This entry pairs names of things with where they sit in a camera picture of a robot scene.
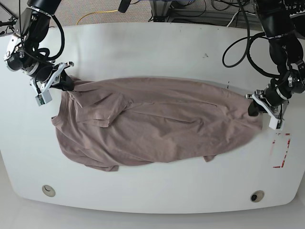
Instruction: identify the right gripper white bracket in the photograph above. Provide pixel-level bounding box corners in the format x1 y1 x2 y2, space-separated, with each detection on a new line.
30 62 74 105

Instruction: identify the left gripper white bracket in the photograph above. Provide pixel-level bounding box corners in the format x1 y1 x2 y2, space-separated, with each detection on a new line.
245 87 289 130

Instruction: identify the mauve pink T-shirt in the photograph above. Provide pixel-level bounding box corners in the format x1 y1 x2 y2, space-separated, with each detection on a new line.
52 78 263 172

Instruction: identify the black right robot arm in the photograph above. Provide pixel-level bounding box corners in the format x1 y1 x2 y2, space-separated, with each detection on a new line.
4 0 74 105

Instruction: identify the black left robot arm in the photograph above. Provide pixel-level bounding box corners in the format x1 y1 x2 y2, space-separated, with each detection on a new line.
246 0 305 130

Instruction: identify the red tape rectangle marking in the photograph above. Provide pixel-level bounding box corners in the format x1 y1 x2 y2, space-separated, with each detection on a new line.
270 133 291 168

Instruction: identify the black tripod stand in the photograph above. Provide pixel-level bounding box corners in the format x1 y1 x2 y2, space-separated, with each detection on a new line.
0 3 19 37

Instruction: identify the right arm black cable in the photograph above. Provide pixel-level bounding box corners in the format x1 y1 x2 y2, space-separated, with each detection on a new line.
14 0 66 62

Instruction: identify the yellow cable on floor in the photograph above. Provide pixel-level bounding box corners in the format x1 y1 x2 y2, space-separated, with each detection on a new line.
76 10 119 26

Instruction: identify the right table cable grommet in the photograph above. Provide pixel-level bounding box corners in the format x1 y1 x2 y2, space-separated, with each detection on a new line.
250 190 264 203

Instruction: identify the table cable grommet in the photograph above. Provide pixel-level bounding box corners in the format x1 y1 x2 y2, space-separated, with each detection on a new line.
250 190 264 203
42 185 56 198

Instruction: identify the left table cable grommet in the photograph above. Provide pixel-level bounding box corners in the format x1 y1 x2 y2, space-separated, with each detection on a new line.
42 185 56 198

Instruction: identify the aluminium frame base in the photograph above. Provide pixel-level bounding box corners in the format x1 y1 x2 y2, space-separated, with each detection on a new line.
148 0 207 22

